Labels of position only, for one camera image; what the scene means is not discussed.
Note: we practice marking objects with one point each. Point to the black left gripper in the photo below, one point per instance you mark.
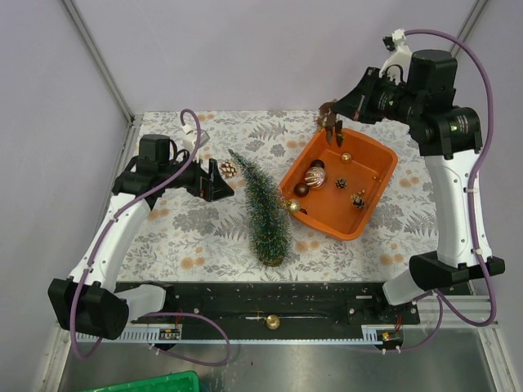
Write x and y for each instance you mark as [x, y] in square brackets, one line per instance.
[210, 186]

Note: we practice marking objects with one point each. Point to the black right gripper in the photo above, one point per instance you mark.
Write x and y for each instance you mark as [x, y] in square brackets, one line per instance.
[356, 104]

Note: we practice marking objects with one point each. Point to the brown pine cone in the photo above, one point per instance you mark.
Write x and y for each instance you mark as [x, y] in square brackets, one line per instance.
[228, 170]

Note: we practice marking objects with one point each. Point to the gold and brown ornament pile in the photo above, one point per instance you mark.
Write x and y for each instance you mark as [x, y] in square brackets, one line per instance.
[327, 120]

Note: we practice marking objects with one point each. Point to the small green christmas tree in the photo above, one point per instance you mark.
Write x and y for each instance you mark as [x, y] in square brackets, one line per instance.
[268, 223]

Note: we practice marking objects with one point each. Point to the small gold bauble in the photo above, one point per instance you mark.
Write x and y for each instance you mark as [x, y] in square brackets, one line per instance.
[292, 206]

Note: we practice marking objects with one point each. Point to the orange plastic tub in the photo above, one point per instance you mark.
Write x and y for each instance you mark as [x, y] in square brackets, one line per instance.
[367, 174]

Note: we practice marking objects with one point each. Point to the gold round ornament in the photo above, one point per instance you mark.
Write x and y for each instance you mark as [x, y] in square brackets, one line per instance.
[272, 322]

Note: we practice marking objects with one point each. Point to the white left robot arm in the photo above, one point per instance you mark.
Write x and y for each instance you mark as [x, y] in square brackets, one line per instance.
[86, 301]

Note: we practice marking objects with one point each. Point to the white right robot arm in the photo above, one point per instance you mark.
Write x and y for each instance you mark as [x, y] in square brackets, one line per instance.
[450, 145]

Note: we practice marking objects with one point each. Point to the small dark pine cone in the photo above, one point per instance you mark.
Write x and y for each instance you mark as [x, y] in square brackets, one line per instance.
[341, 183]

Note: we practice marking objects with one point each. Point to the large gold striped bauble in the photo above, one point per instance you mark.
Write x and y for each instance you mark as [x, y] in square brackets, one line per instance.
[315, 177]

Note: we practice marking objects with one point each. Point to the green plastic crate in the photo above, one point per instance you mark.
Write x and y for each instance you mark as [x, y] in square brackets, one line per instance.
[176, 382]

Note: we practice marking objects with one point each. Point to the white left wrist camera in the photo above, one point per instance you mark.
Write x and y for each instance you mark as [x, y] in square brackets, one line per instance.
[190, 138]

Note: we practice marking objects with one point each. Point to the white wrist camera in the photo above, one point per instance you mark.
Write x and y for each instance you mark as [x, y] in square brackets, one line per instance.
[190, 138]
[396, 49]

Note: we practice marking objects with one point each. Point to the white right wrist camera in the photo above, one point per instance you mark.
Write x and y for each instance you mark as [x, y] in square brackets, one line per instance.
[396, 49]

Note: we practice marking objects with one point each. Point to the aluminium frame post left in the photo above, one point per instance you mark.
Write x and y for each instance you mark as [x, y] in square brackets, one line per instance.
[88, 41]

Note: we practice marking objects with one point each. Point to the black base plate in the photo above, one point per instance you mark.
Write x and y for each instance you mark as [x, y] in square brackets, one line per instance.
[303, 308]

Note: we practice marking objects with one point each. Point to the grey slotted cable duct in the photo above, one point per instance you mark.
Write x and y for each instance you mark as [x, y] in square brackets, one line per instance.
[194, 335]

